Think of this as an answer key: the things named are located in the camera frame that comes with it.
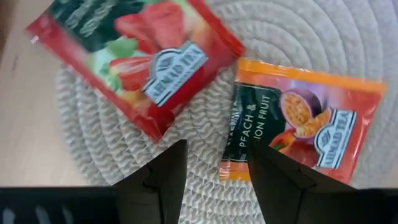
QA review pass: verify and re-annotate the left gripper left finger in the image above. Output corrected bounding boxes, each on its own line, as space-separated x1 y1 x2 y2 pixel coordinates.
0 139 189 224

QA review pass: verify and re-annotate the strawberry tea bag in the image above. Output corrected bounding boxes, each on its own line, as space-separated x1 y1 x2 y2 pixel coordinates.
26 0 246 142

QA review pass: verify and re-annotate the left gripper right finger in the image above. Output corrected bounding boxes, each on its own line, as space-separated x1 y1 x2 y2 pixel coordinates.
248 144 398 224

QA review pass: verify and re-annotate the peach passion fruit tea bag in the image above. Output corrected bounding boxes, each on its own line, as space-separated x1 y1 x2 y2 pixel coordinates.
219 58 388 185

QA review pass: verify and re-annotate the round woven white mat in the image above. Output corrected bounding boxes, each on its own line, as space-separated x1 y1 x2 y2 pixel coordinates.
55 0 398 224

